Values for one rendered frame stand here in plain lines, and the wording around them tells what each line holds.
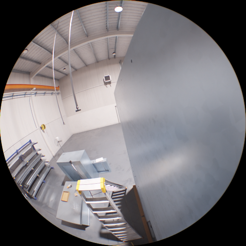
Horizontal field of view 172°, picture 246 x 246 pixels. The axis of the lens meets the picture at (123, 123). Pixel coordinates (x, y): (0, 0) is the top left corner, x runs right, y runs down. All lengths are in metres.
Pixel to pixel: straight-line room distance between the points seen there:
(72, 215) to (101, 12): 8.38
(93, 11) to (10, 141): 8.30
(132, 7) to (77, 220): 8.77
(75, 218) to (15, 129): 5.90
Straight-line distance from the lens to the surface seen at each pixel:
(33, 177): 6.11
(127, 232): 2.31
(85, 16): 5.91
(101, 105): 9.82
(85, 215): 3.32
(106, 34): 6.75
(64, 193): 3.70
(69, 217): 3.23
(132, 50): 0.15
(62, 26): 6.10
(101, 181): 1.01
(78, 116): 10.80
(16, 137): 6.88
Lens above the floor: 3.11
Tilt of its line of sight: 18 degrees down
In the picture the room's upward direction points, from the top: 12 degrees counter-clockwise
